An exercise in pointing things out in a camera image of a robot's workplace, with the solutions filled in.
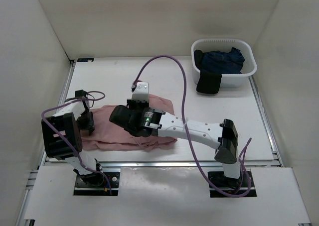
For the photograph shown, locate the white plastic basket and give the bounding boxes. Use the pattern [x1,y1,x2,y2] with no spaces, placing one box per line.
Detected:
[191,38,257,88]

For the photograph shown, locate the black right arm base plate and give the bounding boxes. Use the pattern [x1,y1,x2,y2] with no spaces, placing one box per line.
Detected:
[208,171,257,197]

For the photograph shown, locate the aluminium table edge rail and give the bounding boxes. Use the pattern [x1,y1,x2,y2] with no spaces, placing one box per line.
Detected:
[30,160,281,172]

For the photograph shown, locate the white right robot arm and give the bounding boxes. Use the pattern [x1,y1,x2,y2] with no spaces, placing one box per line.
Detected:
[109,104,242,186]

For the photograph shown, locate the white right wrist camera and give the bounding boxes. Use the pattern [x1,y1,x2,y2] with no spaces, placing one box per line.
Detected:
[131,80,149,103]

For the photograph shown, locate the black trousers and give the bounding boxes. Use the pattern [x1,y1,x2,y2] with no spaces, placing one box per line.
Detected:
[194,50,222,95]

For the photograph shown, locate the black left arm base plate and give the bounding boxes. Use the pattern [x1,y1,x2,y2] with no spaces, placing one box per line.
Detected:
[73,171,120,196]

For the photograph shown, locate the pink trousers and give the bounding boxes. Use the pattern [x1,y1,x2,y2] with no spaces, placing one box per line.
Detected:
[81,105,177,151]

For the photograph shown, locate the dark blue trousers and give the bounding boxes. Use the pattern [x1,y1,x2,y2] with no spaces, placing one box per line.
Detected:
[199,47,245,74]

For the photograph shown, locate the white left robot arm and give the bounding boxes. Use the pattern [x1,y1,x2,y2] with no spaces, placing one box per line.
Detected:
[41,90,106,187]

